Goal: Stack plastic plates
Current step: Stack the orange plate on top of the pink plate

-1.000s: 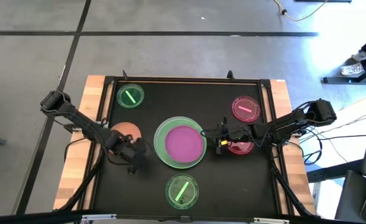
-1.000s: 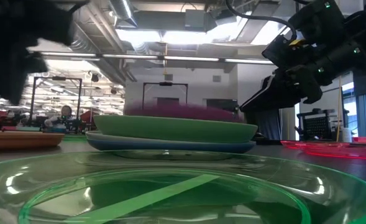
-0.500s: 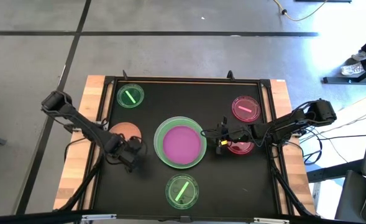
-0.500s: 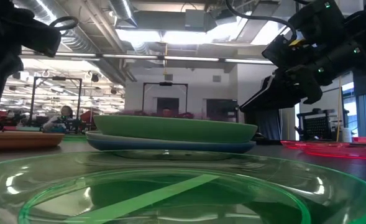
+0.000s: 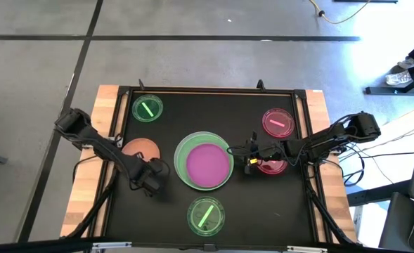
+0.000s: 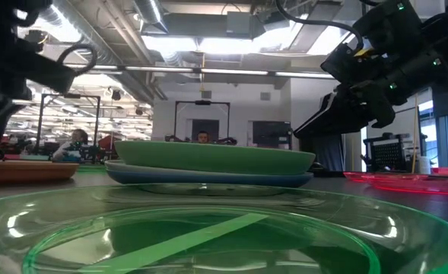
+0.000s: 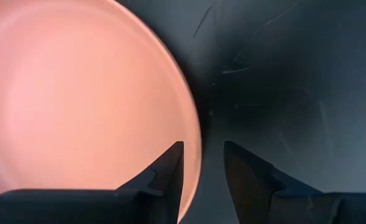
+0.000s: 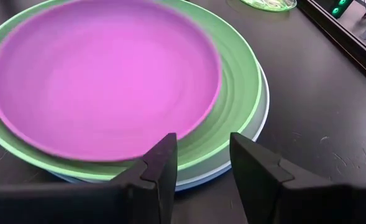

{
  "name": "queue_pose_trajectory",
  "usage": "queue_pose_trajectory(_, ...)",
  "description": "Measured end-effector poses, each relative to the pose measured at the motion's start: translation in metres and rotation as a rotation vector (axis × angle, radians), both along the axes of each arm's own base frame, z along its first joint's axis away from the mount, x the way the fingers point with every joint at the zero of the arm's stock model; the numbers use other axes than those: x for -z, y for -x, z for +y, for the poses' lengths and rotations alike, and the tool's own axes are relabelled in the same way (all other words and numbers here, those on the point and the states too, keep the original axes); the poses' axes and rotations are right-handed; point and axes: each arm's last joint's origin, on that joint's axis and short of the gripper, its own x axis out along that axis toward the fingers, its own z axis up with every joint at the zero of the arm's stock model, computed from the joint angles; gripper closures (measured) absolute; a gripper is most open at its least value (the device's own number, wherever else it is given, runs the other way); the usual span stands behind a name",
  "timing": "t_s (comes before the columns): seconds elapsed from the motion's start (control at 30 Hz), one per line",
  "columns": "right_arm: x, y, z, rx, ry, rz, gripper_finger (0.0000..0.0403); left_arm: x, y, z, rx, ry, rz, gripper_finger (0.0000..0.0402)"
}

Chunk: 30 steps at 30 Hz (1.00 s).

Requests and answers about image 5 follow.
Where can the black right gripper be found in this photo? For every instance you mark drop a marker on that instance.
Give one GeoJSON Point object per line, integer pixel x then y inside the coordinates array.
{"type": "Point", "coordinates": [273, 152]}

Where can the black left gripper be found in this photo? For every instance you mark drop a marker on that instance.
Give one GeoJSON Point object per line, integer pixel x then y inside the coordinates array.
{"type": "Point", "coordinates": [147, 174]}

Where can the clear red plastic plate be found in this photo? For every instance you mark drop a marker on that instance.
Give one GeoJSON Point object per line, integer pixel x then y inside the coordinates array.
{"type": "Point", "coordinates": [275, 168]}
{"type": "Point", "coordinates": [284, 130]}

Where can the pale grey-green plastic plate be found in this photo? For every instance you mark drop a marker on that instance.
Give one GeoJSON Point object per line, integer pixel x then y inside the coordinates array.
{"type": "Point", "coordinates": [175, 160]}

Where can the orange plastic plate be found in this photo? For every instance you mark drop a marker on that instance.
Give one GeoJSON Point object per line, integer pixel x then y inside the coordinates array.
{"type": "Point", "coordinates": [143, 147]}

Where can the magenta plastic plate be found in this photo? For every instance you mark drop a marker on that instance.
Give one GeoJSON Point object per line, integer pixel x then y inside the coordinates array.
{"type": "Point", "coordinates": [208, 165]}

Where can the clear green plastic plate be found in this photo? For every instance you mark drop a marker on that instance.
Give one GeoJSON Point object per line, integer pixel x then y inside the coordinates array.
{"type": "Point", "coordinates": [213, 225]}
{"type": "Point", "coordinates": [140, 112]}

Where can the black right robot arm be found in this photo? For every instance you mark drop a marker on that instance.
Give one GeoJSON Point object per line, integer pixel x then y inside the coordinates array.
{"type": "Point", "coordinates": [319, 142]}

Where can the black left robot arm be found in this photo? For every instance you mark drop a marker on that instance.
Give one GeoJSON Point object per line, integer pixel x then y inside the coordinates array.
{"type": "Point", "coordinates": [97, 144]}

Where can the black table mat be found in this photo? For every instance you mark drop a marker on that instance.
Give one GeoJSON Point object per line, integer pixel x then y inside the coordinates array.
{"type": "Point", "coordinates": [256, 211]}

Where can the black desk leg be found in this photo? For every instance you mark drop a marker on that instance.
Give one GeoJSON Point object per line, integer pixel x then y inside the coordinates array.
{"type": "Point", "coordinates": [375, 195]}

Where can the black stand base bar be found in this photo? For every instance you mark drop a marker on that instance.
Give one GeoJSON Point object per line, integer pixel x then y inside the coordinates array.
{"type": "Point", "coordinates": [386, 90]}

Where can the person's shoe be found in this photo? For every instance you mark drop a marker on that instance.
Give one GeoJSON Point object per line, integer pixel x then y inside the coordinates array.
{"type": "Point", "coordinates": [399, 78]}
{"type": "Point", "coordinates": [408, 63]}

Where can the white metal bracket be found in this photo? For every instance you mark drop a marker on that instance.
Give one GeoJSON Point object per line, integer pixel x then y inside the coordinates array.
{"type": "Point", "coordinates": [306, 249]}
{"type": "Point", "coordinates": [111, 245]}

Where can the black frame clamp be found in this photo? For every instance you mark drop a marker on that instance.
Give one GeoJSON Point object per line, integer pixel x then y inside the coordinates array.
{"type": "Point", "coordinates": [142, 85]}
{"type": "Point", "coordinates": [261, 85]}

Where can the black aluminium table frame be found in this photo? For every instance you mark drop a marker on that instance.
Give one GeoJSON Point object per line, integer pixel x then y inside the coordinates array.
{"type": "Point", "coordinates": [210, 89]}

